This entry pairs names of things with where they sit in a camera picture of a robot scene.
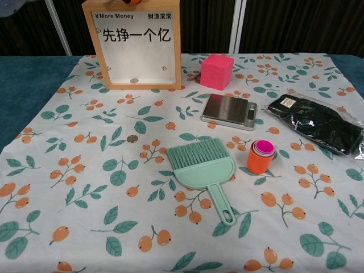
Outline mint green hand brush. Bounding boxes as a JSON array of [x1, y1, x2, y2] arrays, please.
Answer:
[[166, 137, 237, 227]]

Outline pink foam cube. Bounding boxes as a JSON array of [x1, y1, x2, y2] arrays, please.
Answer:
[[200, 53, 234, 88]]

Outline silver digital kitchen scale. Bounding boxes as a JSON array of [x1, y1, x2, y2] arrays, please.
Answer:
[[200, 93, 258, 132]]

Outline teal table cover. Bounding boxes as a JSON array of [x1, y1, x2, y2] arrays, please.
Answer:
[[0, 53, 364, 153]]

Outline orange nested cup stack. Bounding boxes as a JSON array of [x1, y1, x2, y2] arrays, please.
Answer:
[[246, 139, 276, 175]]

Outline black gloves in plastic bag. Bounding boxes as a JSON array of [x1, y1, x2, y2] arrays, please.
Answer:
[[263, 89, 364, 162]]

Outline floral printed tablecloth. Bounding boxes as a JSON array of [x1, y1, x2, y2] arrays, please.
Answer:
[[0, 52, 364, 273]]

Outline white partition frame post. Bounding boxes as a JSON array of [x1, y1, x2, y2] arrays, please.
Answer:
[[229, 0, 247, 54], [45, 0, 72, 56]]

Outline wooden money box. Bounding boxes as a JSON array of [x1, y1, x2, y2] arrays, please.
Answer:
[[81, 0, 182, 90]]

